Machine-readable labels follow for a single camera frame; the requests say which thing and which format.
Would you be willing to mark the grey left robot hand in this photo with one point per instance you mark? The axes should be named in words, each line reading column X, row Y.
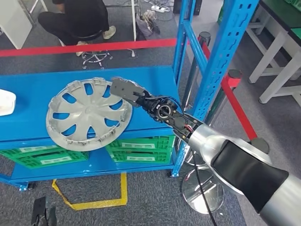
column 51, row 218

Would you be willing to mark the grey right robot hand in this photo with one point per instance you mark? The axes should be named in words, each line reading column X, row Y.
column 124, row 89

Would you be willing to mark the silver plastic wheel hubcap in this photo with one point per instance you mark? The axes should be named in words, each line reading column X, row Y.
column 87, row 110

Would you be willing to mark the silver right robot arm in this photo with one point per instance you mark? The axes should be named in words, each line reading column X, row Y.
column 211, row 146

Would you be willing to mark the blue metal shelf rack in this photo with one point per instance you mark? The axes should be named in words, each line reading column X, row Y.
column 152, row 81

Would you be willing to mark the white plastic part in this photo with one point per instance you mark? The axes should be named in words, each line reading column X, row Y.
column 7, row 103

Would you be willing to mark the white workbench dark top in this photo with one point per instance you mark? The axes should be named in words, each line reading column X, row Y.
column 277, row 9

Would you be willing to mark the white workbench green top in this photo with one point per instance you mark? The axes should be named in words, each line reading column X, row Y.
column 297, row 32

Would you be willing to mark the black round stool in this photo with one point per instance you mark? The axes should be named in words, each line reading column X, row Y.
column 95, row 57

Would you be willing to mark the red barrier belt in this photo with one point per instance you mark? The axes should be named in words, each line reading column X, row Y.
column 93, row 48
column 205, row 50
column 240, row 109

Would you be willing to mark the grey bag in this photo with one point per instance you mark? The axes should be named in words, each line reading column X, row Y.
column 143, row 26

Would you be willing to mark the green plastic folding crate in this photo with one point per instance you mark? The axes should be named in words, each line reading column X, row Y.
column 80, row 159
column 164, row 157
column 164, row 143
column 9, row 152

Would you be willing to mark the white table leg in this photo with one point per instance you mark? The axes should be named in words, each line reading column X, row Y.
column 133, row 18

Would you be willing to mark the white power strip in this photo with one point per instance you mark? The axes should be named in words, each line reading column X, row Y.
column 160, row 8

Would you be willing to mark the person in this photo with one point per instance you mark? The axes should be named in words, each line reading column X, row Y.
column 78, row 18

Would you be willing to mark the yellow floor tape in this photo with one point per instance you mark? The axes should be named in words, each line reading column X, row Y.
column 124, row 187

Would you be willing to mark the black box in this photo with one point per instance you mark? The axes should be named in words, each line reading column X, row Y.
column 197, row 6

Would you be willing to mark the green crate stack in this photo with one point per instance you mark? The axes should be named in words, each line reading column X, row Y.
column 220, row 15

